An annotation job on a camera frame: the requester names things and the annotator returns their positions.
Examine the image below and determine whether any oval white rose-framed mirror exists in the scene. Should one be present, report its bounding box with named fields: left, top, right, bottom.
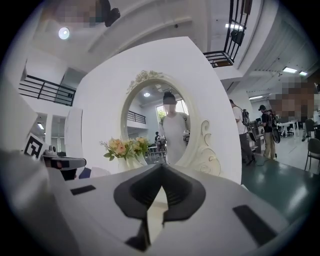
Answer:
left=120, top=69, right=222, bottom=177

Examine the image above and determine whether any black office chair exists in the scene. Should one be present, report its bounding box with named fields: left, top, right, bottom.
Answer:
left=304, top=138, right=320, bottom=171

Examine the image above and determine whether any round ceiling lamp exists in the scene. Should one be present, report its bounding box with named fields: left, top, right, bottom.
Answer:
left=58, top=26, right=71, bottom=40

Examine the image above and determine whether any blue office chair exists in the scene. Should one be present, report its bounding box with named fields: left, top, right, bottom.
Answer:
left=78, top=167, right=92, bottom=180

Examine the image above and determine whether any black floor cable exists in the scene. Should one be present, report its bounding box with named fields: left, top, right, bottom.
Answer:
left=254, top=156, right=270, bottom=167

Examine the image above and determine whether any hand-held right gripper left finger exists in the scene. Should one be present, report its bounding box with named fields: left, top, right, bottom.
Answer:
left=65, top=163, right=163, bottom=256

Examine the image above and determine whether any grey metal shelving cart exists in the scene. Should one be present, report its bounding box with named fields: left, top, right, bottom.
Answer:
left=248, top=119, right=266, bottom=153

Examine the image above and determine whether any white office table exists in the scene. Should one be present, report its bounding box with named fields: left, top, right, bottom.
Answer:
left=276, top=119, right=301, bottom=140

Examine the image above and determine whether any yellow flower bouquet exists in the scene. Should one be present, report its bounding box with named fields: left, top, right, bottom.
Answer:
left=99, top=136, right=151, bottom=162

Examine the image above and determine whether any black head-worn camera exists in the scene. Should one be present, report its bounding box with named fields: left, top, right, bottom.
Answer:
left=99, top=0, right=121, bottom=28

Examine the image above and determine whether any black mezzanine railing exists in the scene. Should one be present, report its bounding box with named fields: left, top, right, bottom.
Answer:
left=203, top=0, right=253, bottom=68
left=18, top=74, right=77, bottom=107

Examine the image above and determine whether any black round case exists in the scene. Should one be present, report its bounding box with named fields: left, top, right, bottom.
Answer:
left=271, top=124, right=282, bottom=144

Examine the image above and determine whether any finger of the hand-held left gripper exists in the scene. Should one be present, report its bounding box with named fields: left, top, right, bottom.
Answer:
left=59, top=157, right=87, bottom=171

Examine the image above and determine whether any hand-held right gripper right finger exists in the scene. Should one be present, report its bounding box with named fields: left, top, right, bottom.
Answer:
left=159, top=163, right=291, bottom=256

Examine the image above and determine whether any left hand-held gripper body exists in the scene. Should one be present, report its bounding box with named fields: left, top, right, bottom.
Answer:
left=23, top=132, right=77, bottom=181

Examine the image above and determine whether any person's head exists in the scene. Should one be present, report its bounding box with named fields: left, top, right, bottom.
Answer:
left=49, top=0, right=106, bottom=28

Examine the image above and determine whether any white round vase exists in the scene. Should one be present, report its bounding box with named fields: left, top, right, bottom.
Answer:
left=117, top=154, right=148, bottom=173

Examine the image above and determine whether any person's light shirt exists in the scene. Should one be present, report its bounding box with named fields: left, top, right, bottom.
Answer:
left=0, top=72, right=36, bottom=151

